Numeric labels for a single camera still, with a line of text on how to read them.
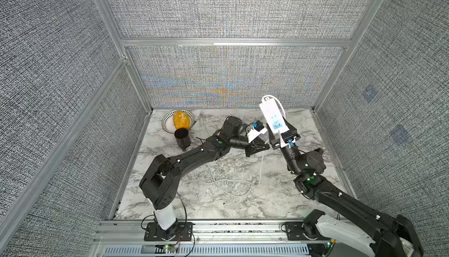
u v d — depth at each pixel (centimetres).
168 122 111
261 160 95
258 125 65
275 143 62
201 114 117
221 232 75
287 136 53
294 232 74
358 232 50
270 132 65
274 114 63
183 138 96
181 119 105
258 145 67
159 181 46
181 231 75
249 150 68
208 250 70
